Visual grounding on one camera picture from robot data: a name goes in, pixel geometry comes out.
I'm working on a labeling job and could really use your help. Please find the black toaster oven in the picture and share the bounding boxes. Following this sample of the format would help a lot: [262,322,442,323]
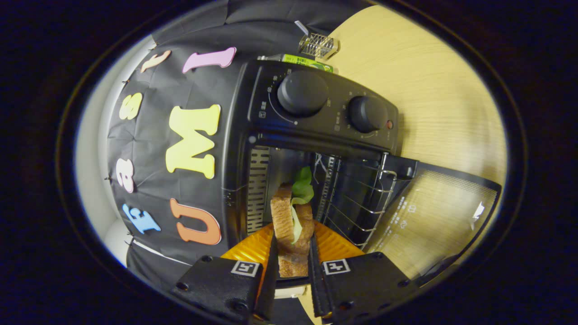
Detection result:
[224,60,503,289]

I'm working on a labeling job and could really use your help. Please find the lettuce sandwich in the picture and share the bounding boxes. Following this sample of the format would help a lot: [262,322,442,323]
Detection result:
[270,166,315,278]

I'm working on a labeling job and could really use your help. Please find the clear bottle green label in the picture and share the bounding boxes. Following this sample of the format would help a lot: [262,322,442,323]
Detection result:
[257,53,335,74]

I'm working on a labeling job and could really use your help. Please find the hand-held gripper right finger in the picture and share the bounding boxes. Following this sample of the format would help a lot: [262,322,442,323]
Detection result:
[308,221,423,325]

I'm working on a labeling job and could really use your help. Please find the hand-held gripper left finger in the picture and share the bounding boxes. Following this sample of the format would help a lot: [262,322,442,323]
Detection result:
[171,223,278,323]

